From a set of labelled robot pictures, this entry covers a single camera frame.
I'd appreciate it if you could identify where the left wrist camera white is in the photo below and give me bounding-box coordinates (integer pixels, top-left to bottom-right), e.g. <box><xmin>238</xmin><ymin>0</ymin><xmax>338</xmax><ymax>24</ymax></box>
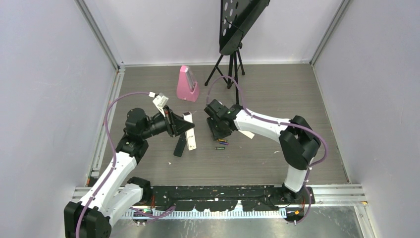
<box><xmin>152</xmin><ymin>93</ymin><xmax>169</xmax><ymax>117</ymax></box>

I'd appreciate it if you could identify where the pink metronome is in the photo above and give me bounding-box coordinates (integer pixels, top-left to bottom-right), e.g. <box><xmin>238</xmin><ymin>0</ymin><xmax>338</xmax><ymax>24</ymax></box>
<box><xmin>176</xmin><ymin>65</ymin><xmax>200</xmax><ymax>102</ymax></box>

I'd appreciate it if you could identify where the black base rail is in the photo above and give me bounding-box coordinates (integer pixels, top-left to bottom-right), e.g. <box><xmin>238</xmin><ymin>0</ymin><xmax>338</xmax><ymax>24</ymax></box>
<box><xmin>140</xmin><ymin>185</ymin><xmax>302</xmax><ymax>212</ymax></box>

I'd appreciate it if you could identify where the white remote control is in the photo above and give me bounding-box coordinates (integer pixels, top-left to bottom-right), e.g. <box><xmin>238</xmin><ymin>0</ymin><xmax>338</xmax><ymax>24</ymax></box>
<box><xmin>182</xmin><ymin>112</ymin><xmax>197</xmax><ymax>151</ymax></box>

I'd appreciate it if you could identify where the black music stand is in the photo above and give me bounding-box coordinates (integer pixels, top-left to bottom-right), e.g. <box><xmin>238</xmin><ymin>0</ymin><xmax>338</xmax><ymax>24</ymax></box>
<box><xmin>205</xmin><ymin>0</ymin><xmax>270</xmax><ymax>89</ymax></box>

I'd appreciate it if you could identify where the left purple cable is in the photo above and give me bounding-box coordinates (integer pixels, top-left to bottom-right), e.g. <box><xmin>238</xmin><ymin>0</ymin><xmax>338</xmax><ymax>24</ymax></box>
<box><xmin>75</xmin><ymin>92</ymin><xmax>155</xmax><ymax>238</ymax></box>

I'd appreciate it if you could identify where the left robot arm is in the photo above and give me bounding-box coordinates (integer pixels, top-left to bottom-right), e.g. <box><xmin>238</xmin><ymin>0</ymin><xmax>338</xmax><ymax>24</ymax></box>
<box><xmin>64</xmin><ymin>106</ymin><xmax>195</xmax><ymax>238</ymax></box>

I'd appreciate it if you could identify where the black remote control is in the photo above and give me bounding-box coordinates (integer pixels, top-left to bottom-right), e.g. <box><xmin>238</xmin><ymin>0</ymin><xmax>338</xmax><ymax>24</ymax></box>
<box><xmin>173</xmin><ymin>133</ymin><xmax>187</xmax><ymax>157</ymax></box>

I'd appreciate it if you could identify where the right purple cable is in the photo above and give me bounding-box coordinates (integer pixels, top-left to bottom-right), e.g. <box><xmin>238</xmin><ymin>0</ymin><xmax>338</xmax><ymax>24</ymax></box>
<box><xmin>206</xmin><ymin>76</ymin><xmax>329</xmax><ymax>225</ymax></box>

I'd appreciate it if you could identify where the white battery cover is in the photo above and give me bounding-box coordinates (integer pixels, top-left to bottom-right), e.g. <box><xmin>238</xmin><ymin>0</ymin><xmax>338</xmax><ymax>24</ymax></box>
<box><xmin>239</xmin><ymin>130</ymin><xmax>255</xmax><ymax>139</ymax></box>

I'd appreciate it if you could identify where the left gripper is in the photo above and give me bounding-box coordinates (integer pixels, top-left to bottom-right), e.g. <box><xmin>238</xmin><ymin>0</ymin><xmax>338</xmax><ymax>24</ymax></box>
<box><xmin>141</xmin><ymin>106</ymin><xmax>194</xmax><ymax>140</ymax></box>

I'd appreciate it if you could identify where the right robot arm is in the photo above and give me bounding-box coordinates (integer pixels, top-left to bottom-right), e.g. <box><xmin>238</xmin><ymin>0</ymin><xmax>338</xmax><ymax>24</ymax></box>
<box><xmin>204</xmin><ymin>100</ymin><xmax>322</xmax><ymax>204</ymax></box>

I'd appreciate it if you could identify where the purple cable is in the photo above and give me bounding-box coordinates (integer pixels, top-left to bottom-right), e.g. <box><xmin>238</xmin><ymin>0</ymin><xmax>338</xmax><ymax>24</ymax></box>
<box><xmin>75</xmin><ymin>92</ymin><xmax>155</xmax><ymax>238</ymax></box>
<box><xmin>206</xmin><ymin>76</ymin><xmax>329</xmax><ymax>225</ymax></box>

